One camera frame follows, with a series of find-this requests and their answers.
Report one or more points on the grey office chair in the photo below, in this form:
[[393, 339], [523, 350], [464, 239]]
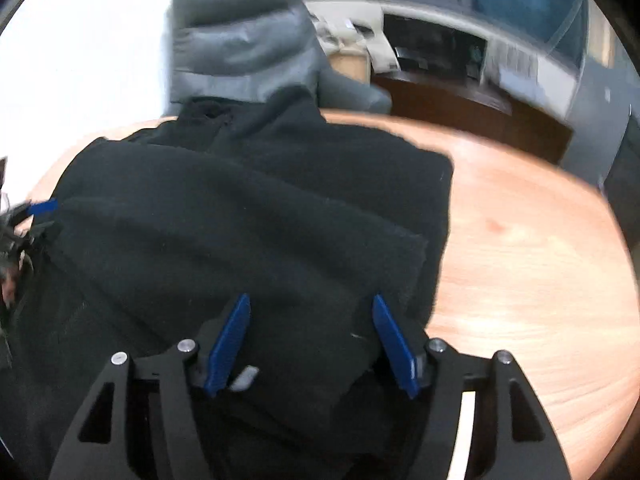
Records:
[[245, 45]]

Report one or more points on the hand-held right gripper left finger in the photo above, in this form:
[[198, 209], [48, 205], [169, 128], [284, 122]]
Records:
[[227, 347]]

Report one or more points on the glass partition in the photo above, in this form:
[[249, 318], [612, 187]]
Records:
[[530, 0]]

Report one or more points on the black electronic device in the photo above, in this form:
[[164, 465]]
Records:
[[430, 50]]

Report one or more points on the dark wooden cabinet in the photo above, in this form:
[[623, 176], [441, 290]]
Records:
[[465, 110]]

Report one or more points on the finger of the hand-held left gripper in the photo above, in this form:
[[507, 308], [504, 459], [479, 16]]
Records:
[[44, 206]]

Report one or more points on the white counter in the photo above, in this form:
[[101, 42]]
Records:
[[525, 72]]

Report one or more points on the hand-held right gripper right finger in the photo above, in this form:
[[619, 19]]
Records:
[[395, 347]]

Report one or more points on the white paper sheet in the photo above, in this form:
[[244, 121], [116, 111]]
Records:
[[380, 52]]

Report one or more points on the black fleece garment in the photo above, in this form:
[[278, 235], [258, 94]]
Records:
[[260, 220]]

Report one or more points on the cardboard box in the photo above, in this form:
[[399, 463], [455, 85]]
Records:
[[350, 66]]

